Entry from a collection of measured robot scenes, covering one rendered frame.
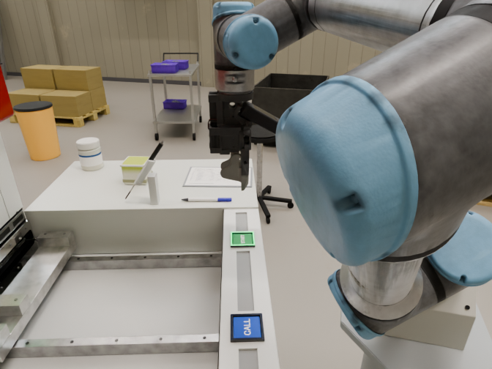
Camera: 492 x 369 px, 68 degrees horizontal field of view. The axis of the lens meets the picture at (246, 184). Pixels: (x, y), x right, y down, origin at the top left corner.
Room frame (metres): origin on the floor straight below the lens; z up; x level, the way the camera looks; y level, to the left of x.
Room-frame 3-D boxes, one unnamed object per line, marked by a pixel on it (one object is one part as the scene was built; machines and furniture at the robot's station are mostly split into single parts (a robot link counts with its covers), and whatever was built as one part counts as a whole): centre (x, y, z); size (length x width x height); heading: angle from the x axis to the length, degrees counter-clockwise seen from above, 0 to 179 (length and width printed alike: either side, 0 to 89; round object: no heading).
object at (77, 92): (5.20, 2.68, 0.34); 1.16 x 0.84 x 0.68; 73
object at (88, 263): (0.79, 0.31, 0.84); 0.50 x 0.02 x 0.03; 92
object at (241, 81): (0.70, 0.02, 1.33); 0.08 x 0.08 x 0.05
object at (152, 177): (0.88, 0.27, 1.03); 0.06 x 0.04 x 0.13; 92
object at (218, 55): (0.70, 0.02, 1.40); 0.09 x 0.08 x 0.11; 13
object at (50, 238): (0.81, 0.51, 0.89); 0.08 x 0.03 x 0.03; 92
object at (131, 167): (1.03, 0.34, 1.00); 0.07 x 0.07 x 0.07; 87
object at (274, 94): (4.32, -0.55, 0.34); 1.01 x 0.82 x 0.68; 168
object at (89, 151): (1.13, 0.52, 1.01); 0.07 x 0.07 x 0.10
